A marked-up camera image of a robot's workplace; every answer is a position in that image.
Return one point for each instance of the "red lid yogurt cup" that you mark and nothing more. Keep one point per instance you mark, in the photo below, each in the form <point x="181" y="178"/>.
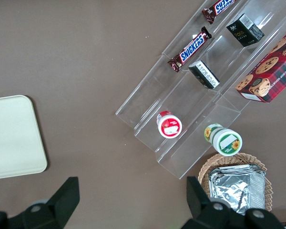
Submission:
<point x="169" y="127"/>

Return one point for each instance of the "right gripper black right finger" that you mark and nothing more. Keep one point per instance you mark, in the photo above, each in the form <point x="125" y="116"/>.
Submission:
<point x="212" y="217"/>

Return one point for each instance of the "small black carton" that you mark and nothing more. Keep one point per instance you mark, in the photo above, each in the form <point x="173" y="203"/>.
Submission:
<point x="244" y="31"/>
<point x="205" y="75"/>

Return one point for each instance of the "Snickers chocolate bar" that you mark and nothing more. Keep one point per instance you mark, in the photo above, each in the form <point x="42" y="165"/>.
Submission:
<point x="219" y="8"/>
<point x="190" y="50"/>

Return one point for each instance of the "green lid yogurt cup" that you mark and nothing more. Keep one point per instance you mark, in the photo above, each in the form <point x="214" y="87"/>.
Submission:
<point x="226" y="142"/>

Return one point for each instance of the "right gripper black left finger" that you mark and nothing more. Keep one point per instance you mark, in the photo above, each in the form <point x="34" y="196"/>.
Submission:
<point x="54" y="210"/>

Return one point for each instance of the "red tartan cookie box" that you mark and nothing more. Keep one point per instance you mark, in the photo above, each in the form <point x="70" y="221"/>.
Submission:
<point x="271" y="76"/>

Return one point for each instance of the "cream rectangular tray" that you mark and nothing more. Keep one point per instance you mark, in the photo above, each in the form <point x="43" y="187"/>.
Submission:
<point x="14" y="138"/>

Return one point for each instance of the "clear acrylic stepped shelf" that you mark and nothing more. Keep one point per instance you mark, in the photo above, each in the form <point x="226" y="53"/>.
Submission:
<point x="195" y="105"/>

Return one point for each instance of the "light tan wicker basket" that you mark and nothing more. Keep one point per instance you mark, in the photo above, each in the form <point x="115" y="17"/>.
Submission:
<point x="268" y="190"/>

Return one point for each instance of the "aluminium foil tray stack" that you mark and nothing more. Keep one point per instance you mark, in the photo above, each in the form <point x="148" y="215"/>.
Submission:
<point x="236" y="188"/>

